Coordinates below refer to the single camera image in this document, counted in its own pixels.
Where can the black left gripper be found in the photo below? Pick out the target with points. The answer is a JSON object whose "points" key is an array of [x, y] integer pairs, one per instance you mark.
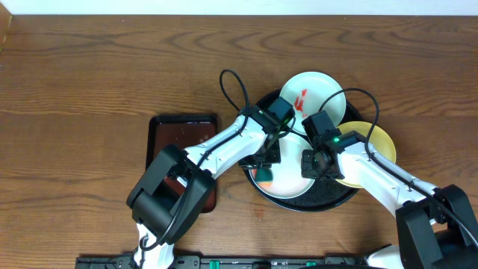
{"points": [[259, 161]]}

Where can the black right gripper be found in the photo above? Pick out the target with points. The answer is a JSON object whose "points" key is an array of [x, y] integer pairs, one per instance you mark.
{"points": [[307, 170]]}

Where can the green sponge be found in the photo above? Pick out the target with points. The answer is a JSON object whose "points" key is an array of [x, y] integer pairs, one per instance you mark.
{"points": [[263, 175]]}

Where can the yellow plate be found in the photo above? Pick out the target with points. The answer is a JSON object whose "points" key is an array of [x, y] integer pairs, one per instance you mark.
{"points": [[381, 141]]}

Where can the mint plate with red streak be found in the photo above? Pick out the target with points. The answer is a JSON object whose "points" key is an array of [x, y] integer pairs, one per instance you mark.
{"points": [[307, 91]]}

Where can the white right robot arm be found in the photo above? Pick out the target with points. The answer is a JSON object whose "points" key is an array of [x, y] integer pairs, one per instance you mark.
{"points": [[436, 227]]}

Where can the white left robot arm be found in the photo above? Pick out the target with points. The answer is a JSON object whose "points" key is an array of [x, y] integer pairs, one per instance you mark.
{"points": [[161, 224]]}

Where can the round black tray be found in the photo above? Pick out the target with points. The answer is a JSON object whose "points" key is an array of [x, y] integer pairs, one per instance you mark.
{"points": [[323, 195]]}

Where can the rectangular dark red tray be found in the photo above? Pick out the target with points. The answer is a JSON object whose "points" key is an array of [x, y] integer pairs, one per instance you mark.
{"points": [[183, 130]]}

